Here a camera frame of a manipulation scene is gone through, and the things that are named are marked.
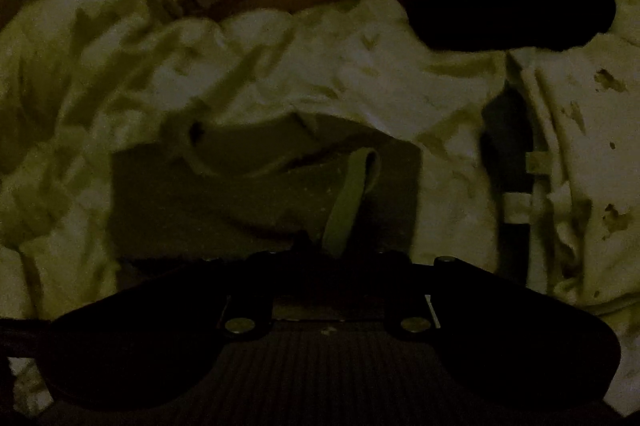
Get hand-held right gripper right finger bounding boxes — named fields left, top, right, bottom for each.
left=320, top=241, right=506, bottom=338

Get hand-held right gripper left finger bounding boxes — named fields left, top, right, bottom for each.
left=115, top=231, right=322, bottom=338

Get dark dotted small garment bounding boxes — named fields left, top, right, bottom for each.
left=109, top=112, right=422, bottom=267

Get dark blue garment white tabs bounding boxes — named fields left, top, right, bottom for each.
left=480, top=83, right=538, bottom=284

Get white patterned bed sheet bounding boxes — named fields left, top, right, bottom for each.
left=0, top=0, right=640, bottom=417

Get white printed garment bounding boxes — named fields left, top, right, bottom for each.
left=507, top=33, right=640, bottom=307

